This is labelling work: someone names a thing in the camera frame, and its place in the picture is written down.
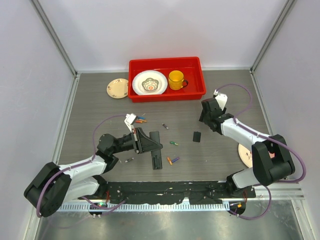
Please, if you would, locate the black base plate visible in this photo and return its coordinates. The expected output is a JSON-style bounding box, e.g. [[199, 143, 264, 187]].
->
[[77, 179, 257, 205]]

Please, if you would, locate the red plastic bin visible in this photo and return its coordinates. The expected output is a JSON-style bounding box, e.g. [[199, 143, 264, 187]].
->
[[128, 56, 207, 103]]

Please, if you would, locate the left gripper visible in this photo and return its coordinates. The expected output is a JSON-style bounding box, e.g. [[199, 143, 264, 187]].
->
[[110, 127, 162, 155]]

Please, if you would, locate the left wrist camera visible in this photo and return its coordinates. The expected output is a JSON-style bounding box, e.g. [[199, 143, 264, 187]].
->
[[124, 113, 138, 132]]

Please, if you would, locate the beige floral saucer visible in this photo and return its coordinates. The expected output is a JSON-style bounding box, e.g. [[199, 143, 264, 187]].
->
[[106, 78, 129, 99]]

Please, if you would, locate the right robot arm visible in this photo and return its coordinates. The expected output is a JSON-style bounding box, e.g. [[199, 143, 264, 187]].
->
[[199, 97, 296, 198]]

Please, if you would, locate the perforated cable duct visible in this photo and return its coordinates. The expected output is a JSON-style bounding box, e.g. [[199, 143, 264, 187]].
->
[[57, 200, 230, 213]]

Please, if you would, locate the beige floral plate right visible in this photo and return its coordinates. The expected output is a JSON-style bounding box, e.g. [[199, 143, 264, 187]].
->
[[238, 144, 253, 168]]

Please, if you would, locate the black battery cover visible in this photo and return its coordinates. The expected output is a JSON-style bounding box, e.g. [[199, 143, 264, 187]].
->
[[192, 131, 202, 143]]

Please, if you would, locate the small patterned bowl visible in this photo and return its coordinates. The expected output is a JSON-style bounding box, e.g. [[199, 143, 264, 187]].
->
[[141, 77, 159, 92]]

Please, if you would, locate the black remote control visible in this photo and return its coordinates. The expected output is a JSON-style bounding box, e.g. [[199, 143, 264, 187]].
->
[[149, 131, 163, 170]]

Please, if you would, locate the yellow mug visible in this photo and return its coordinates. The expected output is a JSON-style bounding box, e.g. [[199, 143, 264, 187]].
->
[[168, 70, 189, 91]]

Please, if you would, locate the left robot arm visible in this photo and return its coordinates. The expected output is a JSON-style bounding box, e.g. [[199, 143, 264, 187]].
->
[[23, 127, 163, 218]]

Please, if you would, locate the white plate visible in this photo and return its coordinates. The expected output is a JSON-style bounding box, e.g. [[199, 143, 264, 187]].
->
[[131, 70, 168, 96]]

